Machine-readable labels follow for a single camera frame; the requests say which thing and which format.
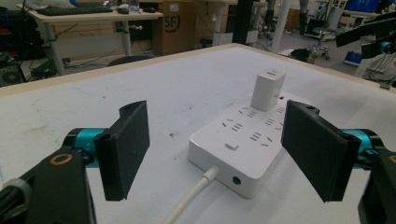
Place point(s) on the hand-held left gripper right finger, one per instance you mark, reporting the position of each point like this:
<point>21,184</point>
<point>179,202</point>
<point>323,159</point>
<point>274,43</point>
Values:
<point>314,149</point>

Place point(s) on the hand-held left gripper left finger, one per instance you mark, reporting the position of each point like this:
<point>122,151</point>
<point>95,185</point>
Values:
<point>124,146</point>

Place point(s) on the white power strip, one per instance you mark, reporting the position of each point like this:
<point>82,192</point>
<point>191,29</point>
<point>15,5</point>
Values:
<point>243,155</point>

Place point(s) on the white charger adapter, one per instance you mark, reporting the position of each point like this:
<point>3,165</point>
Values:
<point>267,90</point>

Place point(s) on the white machine base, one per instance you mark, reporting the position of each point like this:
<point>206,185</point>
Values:
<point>373,70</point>

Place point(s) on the blue box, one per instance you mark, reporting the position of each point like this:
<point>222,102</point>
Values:
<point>353,58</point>

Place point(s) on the office chair wheel base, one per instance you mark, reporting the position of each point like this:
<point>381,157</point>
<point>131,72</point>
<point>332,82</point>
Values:
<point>319,49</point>

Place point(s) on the white pole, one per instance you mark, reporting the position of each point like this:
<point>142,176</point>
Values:
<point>281,25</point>

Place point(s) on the black round stool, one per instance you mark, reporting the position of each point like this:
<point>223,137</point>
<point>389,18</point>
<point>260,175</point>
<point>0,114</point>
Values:
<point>130,59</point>

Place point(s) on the cardboard box with dark logo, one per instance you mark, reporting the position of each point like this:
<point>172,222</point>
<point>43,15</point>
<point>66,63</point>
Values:
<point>176,28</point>

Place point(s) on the white desk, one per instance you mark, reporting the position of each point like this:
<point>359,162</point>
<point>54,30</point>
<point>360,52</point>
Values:
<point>93,17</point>

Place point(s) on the black computer tower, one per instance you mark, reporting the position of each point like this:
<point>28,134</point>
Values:
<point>11,74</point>

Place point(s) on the black computer mouse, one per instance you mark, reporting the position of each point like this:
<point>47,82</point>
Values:
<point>123,10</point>
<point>149,9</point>

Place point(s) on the black keyboard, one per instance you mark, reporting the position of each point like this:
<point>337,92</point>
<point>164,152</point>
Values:
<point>74,10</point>

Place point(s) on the black aluminium frame post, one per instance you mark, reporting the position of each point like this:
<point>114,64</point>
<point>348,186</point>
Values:
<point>243,21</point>

